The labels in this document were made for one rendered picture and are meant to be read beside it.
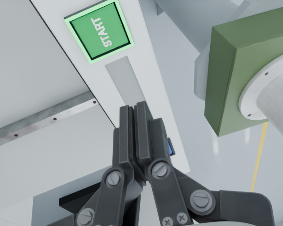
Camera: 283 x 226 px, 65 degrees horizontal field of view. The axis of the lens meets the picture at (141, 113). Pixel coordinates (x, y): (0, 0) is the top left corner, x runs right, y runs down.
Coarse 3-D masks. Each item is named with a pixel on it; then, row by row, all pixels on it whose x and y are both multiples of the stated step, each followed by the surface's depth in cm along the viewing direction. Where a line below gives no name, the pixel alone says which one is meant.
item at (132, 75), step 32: (32, 0) 20; (64, 0) 21; (96, 0) 22; (128, 0) 22; (64, 32) 23; (96, 64) 26; (128, 64) 28; (96, 96) 30; (128, 96) 32; (160, 96) 33
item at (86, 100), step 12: (84, 96) 45; (48, 108) 46; (60, 108) 45; (72, 108) 44; (84, 108) 45; (24, 120) 46; (36, 120) 45; (48, 120) 45; (60, 120) 46; (0, 132) 46; (12, 132) 45; (24, 132) 46; (0, 144) 46
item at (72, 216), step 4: (68, 216) 11; (72, 216) 11; (60, 220) 11; (64, 220) 11; (68, 220) 11; (72, 220) 11; (52, 224) 11; (56, 224) 11; (60, 224) 11; (64, 224) 11; (68, 224) 11; (72, 224) 11
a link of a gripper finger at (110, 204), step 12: (108, 180) 11; (120, 180) 11; (108, 192) 10; (120, 192) 10; (96, 204) 10; (108, 204) 10; (120, 204) 10; (132, 204) 12; (96, 216) 10; (108, 216) 10; (120, 216) 10; (132, 216) 12
